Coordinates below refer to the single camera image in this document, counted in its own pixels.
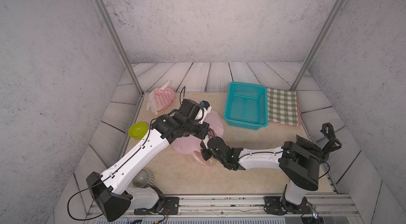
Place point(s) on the black plastic bag knotted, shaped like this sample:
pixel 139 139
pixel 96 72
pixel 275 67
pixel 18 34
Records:
pixel 320 143

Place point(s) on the aluminium frame post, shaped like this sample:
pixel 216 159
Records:
pixel 100 6
pixel 328 24

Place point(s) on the silver ribbed metal cup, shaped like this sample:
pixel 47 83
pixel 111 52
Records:
pixel 144 179

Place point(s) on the green plastic bowl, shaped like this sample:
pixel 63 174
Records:
pixel 138 130

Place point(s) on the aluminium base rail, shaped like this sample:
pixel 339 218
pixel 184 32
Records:
pixel 316 208

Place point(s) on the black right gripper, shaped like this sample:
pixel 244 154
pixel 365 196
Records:
pixel 204 150

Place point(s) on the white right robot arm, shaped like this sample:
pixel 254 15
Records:
pixel 300 161

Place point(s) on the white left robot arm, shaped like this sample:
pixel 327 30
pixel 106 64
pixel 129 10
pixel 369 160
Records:
pixel 111 189

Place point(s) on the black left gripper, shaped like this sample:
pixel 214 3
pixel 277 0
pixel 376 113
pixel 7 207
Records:
pixel 205 127

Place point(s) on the right aluminium frame post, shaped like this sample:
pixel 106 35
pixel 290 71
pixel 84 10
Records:
pixel 328 24

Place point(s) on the left aluminium frame post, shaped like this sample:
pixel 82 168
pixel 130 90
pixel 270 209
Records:
pixel 100 6

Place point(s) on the teal plastic perforated basket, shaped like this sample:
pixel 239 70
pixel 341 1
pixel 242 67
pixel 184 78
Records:
pixel 246 106

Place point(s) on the green white checkered cloth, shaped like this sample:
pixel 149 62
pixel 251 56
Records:
pixel 283 107

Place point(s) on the pink white striped tied bag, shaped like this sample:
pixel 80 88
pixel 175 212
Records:
pixel 160 98

